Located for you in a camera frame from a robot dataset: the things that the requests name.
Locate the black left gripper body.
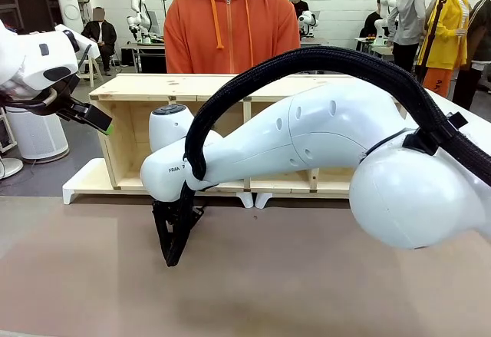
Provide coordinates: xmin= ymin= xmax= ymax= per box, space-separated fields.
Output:
xmin=38 ymin=74 xmax=92 ymax=122

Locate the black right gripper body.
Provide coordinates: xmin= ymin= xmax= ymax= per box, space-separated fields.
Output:
xmin=168 ymin=204 xmax=204 ymax=234

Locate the pine wood shelf unit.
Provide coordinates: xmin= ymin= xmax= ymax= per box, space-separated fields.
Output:
xmin=71 ymin=72 xmax=408 ymax=200

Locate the white cylindrical air purifier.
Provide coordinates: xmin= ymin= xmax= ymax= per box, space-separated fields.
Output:
xmin=5 ymin=104 xmax=71 ymax=164

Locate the white plastic shelf foot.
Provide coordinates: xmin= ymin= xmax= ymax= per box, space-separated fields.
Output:
xmin=255 ymin=192 xmax=274 ymax=210
xmin=235 ymin=192 xmax=255 ymax=210

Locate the person in black jacket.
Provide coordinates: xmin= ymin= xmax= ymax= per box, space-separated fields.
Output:
xmin=81 ymin=6 xmax=118 ymax=77

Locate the white round fan base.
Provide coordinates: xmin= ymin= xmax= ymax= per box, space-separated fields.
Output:
xmin=0 ymin=156 xmax=25 ymax=180

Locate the tall white standing air conditioner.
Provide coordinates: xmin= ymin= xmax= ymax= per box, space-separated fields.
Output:
xmin=53 ymin=0 xmax=86 ymax=35

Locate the person in orange hoodie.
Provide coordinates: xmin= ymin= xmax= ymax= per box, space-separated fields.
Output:
xmin=163 ymin=0 xmax=302 ymax=75

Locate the seated person in dark clothes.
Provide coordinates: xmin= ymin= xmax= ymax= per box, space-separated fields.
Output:
xmin=361 ymin=10 xmax=385 ymax=39

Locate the mannequin in grey hoodie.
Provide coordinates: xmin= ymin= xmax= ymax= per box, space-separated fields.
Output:
xmin=389 ymin=0 xmax=428 ymax=74

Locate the black tripod stand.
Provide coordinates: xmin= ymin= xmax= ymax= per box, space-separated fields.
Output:
xmin=414 ymin=0 xmax=449 ymax=84

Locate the mannequin in yellow jacket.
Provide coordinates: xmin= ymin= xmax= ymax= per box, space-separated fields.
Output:
xmin=415 ymin=0 xmax=473 ymax=98

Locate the figure in dark striped jacket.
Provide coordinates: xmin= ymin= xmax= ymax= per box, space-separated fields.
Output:
xmin=452 ymin=0 xmax=491 ymax=111

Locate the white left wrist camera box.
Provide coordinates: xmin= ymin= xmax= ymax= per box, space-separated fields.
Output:
xmin=54 ymin=23 xmax=101 ymax=61

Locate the black braided right arm cable sleeve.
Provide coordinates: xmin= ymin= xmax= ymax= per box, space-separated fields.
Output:
xmin=152 ymin=45 xmax=491 ymax=268

